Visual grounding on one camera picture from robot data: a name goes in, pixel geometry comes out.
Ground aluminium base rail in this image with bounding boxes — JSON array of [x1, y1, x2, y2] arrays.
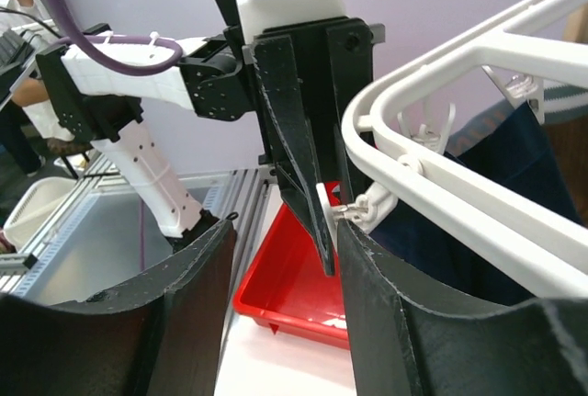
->
[[1, 161, 273, 304]]

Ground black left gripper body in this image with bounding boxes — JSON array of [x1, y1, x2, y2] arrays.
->
[[222, 15, 387, 176]]

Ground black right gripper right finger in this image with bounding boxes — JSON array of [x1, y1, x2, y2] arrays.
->
[[337, 221, 587, 395]]

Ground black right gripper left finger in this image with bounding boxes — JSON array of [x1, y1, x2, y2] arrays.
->
[[1, 221, 236, 395]]

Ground red plastic tray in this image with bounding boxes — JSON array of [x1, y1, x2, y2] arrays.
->
[[232, 204, 349, 350]]

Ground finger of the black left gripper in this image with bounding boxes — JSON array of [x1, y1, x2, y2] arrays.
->
[[327, 23, 372, 203], [253, 35, 335, 277]]

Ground brown sock grey striped cuff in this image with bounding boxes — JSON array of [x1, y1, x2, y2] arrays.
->
[[544, 84, 587, 226]]

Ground white plastic clip hanger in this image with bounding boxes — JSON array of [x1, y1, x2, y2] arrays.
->
[[315, 0, 588, 299]]

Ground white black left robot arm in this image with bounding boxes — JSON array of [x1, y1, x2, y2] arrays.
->
[[37, 17, 385, 275]]

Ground white basket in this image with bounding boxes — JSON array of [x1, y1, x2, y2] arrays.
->
[[4, 176, 76, 250]]

